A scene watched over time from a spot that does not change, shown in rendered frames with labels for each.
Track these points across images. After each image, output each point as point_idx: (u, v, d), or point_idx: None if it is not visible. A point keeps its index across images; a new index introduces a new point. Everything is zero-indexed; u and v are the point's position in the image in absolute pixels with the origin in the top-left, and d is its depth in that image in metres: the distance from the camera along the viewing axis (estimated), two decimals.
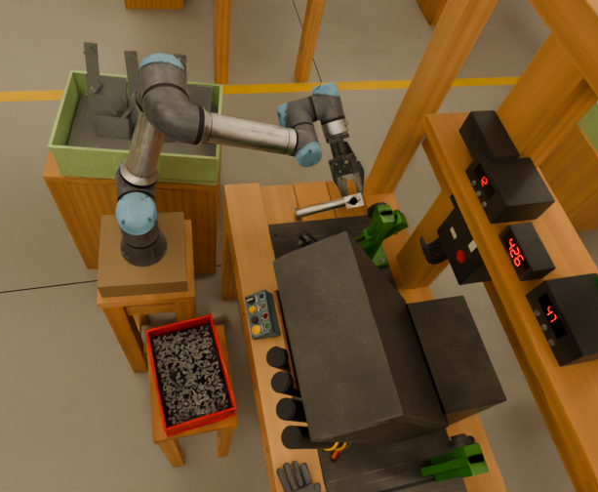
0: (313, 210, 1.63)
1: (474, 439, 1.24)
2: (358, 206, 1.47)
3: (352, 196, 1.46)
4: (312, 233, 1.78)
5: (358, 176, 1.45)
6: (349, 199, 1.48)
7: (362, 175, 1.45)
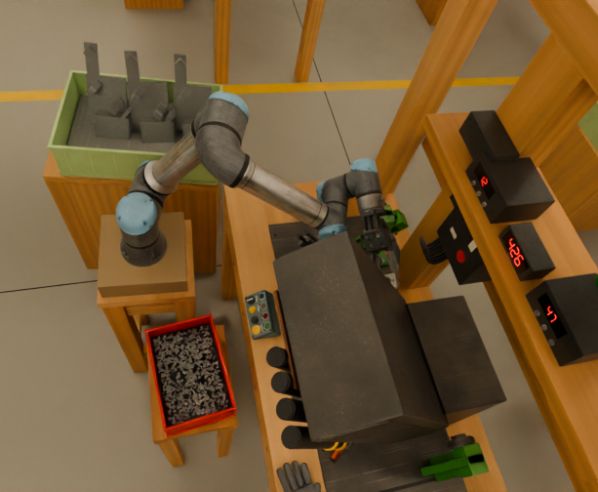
0: None
1: (474, 439, 1.24)
2: None
3: (385, 276, 1.33)
4: (312, 233, 1.78)
5: (393, 255, 1.33)
6: None
7: (397, 254, 1.33)
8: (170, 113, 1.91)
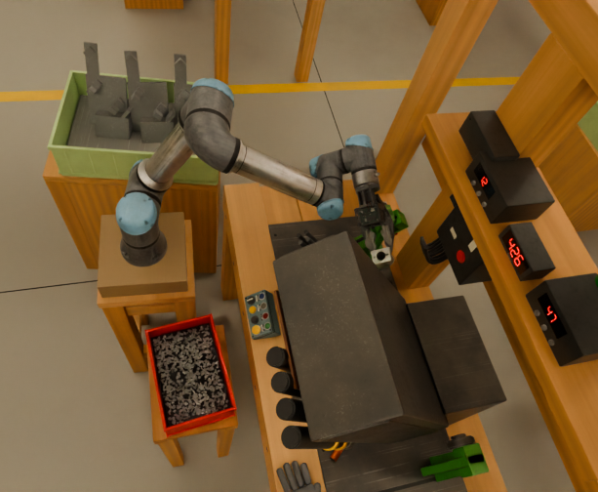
0: None
1: (474, 439, 1.24)
2: (385, 262, 1.34)
3: (379, 251, 1.35)
4: (312, 233, 1.78)
5: (387, 229, 1.35)
6: (378, 255, 1.37)
7: (391, 228, 1.35)
8: (170, 113, 1.91)
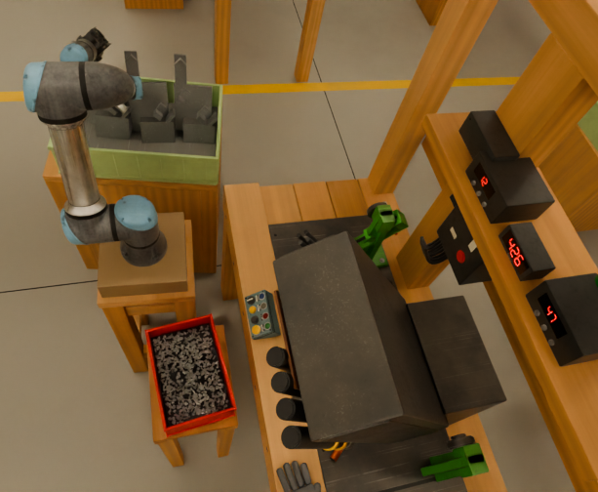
0: None
1: (474, 439, 1.24)
2: None
3: None
4: (312, 233, 1.78)
5: None
6: None
7: (82, 36, 1.65)
8: (170, 113, 1.91)
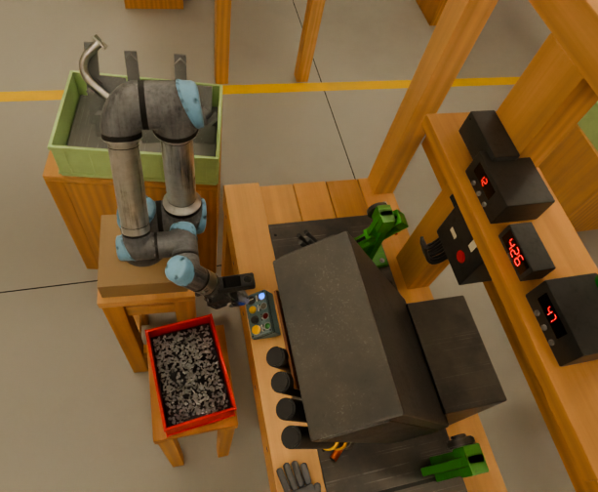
0: None
1: (474, 439, 1.24)
2: (99, 38, 1.74)
3: (99, 41, 1.72)
4: (312, 233, 1.78)
5: None
6: (100, 47, 1.74)
7: (238, 305, 1.48)
8: None
